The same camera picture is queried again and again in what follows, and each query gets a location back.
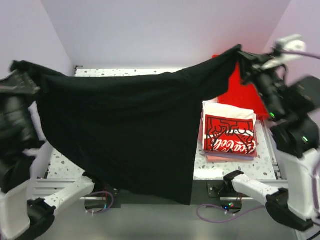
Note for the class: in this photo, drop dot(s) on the red plastic bin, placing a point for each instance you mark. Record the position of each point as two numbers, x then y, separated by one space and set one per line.
242 96

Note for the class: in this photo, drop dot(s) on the folded red coca-cola t-shirt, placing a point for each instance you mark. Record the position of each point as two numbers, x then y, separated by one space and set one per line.
228 129

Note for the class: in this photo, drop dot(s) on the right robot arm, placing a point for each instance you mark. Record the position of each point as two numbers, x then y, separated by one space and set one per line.
297 138

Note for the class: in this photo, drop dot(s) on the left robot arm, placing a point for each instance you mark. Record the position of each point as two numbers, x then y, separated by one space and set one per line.
22 218

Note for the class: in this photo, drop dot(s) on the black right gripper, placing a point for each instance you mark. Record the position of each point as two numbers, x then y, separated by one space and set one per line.
251 62

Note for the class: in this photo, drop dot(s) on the black t-shirt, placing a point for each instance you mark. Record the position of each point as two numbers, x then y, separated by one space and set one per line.
135 133

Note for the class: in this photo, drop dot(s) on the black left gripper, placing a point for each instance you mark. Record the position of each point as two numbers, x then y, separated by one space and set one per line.
18 82

